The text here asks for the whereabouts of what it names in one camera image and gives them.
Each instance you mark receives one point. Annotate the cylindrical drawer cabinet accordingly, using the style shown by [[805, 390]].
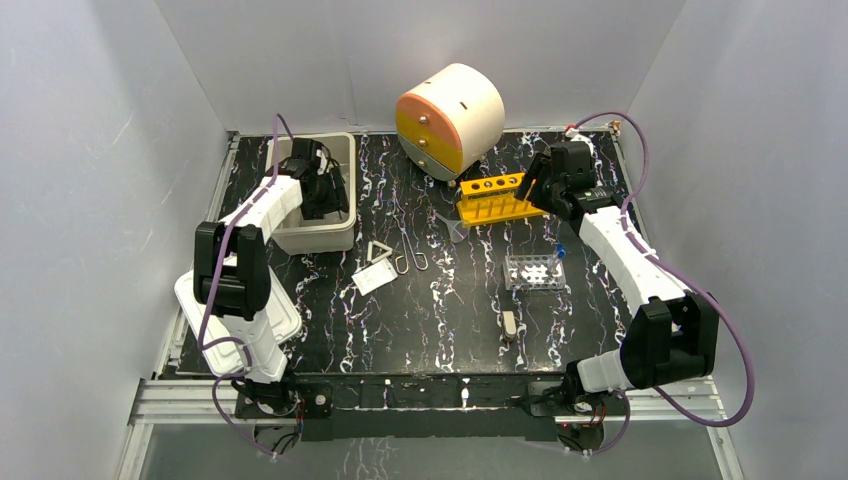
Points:
[[449, 121]]

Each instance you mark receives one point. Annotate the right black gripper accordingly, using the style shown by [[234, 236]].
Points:
[[538, 170]]

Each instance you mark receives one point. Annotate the clear acrylic tube rack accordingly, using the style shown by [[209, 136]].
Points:
[[534, 272]]

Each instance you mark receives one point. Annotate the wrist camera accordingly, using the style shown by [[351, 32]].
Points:
[[573, 134], [323, 160]]

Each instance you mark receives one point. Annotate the white clay triangle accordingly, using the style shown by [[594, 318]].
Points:
[[378, 251]]

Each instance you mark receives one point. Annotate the yellow test tube rack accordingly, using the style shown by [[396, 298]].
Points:
[[491, 200]]

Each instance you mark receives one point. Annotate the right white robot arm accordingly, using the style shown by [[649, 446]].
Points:
[[673, 332]]

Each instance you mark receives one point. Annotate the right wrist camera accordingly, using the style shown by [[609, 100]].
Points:
[[573, 134]]

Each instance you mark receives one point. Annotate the white bin lid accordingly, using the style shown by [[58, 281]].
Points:
[[285, 323]]

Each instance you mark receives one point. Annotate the blue capped vial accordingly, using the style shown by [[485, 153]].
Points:
[[560, 253]]

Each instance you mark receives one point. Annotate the black base frame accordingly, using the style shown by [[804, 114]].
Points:
[[345, 406]]

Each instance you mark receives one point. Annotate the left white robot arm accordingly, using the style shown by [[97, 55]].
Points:
[[235, 304]]

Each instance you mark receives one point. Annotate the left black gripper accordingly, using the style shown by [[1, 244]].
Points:
[[333, 188]]

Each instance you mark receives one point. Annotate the cream plastic bin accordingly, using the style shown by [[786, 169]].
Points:
[[335, 232]]

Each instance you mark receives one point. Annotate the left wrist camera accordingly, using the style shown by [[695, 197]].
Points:
[[323, 160]]

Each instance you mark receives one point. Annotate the clear plastic funnel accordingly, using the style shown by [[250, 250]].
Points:
[[456, 230]]

